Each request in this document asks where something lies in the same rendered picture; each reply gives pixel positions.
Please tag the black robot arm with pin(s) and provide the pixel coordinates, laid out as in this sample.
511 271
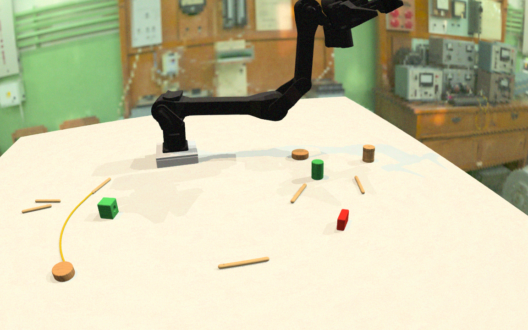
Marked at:
171 108

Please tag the orange flat disc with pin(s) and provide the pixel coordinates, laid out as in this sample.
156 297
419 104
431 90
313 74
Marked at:
299 154

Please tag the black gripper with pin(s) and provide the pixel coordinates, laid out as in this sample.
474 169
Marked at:
351 13

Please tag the green cylinder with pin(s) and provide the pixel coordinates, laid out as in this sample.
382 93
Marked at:
317 169

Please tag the green wooden block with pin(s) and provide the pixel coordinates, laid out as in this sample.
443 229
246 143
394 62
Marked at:
108 208

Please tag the red rectangular block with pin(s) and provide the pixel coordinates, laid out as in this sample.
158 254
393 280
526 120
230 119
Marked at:
342 219

